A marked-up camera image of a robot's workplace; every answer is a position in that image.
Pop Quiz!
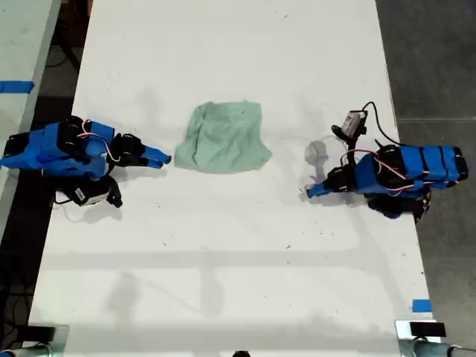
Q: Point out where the black and silver camera box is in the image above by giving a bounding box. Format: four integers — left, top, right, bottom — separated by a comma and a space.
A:
331, 109, 370, 141

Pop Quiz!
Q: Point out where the grey side table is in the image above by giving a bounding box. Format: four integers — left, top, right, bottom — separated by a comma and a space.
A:
0, 0, 62, 239

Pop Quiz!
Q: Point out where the black camera stalk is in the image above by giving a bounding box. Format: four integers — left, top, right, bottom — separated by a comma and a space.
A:
340, 135, 361, 169

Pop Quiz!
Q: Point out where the small black box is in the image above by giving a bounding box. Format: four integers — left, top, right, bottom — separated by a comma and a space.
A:
24, 325, 57, 341
409, 321, 447, 339

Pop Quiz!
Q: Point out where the pale green T-shirt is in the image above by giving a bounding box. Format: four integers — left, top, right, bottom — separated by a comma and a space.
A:
173, 100, 274, 175

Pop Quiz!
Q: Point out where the thin white cable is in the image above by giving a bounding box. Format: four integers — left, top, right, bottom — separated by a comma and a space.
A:
59, 202, 90, 223

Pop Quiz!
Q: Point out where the long blue tape strip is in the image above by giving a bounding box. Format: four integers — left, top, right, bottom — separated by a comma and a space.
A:
0, 80, 36, 94

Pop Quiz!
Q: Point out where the black camera cable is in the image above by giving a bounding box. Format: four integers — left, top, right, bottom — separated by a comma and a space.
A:
54, 189, 77, 205
361, 101, 399, 147

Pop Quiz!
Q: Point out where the small blue tape piece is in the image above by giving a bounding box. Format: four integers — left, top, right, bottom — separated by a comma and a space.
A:
411, 298, 434, 314

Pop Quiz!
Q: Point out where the metal clamp plate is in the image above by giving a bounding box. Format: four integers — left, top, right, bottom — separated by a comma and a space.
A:
21, 324, 71, 351
394, 319, 448, 357

